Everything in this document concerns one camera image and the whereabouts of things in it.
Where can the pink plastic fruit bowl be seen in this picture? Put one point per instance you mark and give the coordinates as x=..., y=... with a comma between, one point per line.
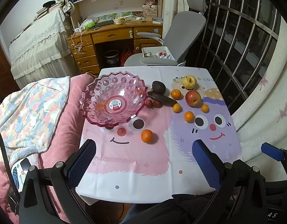
x=113, y=99

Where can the pink quilt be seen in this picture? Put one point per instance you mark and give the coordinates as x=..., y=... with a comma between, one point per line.
x=64, y=142

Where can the lace covered piano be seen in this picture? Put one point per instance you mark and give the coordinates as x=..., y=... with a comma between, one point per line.
x=42, y=51

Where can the wooden desk with drawers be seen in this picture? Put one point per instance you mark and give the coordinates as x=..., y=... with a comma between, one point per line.
x=88, y=47

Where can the cartoon monster tablecloth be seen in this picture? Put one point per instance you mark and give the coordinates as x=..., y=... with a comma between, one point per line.
x=127, y=170

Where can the black smartphone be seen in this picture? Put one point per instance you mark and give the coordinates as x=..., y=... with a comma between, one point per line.
x=25, y=164

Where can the white tray with snacks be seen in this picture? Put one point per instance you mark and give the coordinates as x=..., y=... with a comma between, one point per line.
x=161, y=52

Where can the black waste bin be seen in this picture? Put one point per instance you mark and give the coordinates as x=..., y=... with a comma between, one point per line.
x=112, y=57

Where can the red apple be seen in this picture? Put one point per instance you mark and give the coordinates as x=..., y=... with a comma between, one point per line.
x=193, y=98

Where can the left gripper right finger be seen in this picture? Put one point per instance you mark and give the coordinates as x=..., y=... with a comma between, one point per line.
x=209, y=163

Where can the small mandarin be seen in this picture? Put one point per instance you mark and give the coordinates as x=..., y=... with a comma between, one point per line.
x=205, y=108
x=177, y=108

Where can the dark avocado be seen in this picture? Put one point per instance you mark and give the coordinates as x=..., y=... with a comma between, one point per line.
x=158, y=87

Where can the large orange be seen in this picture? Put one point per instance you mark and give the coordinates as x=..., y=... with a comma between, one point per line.
x=146, y=136

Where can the pastel patterned blanket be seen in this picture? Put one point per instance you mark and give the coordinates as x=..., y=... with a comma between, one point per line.
x=29, y=117

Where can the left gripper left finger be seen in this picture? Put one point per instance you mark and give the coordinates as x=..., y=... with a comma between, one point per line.
x=79, y=162

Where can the white floral curtain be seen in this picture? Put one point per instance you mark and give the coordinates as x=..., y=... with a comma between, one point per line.
x=263, y=116

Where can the overripe black banana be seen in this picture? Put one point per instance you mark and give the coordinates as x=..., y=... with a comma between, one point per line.
x=162, y=99

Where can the metal window grille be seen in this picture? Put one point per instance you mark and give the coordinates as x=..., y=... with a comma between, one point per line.
x=237, y=45

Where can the grey office chair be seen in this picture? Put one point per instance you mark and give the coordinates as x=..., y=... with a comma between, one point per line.
x=183, y=32

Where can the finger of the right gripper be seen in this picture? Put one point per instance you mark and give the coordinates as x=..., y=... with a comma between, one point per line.
x=272, y=151

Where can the yellow pear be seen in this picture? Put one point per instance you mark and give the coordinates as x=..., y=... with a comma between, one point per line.
x=189, y=82

